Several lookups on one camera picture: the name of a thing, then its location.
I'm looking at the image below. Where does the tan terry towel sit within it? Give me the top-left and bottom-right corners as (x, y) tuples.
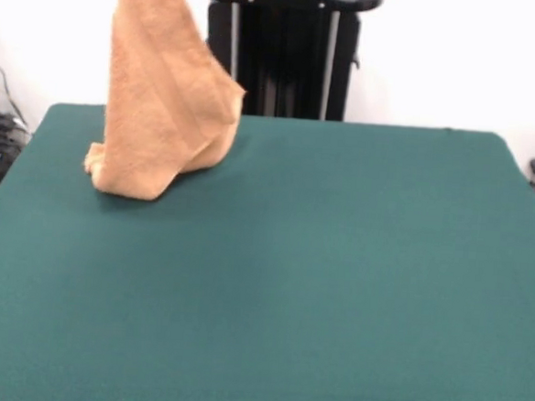
(82, 0), (254, 209)

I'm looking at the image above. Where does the black power strip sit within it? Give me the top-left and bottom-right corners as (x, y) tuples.
(0, 113), (31, 180)

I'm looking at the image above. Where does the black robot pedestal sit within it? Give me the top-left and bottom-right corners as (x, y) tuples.
(180, 0), (383, 125)

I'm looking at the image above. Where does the grey cable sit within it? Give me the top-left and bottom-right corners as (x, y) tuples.
(0, 46), (34, 130)

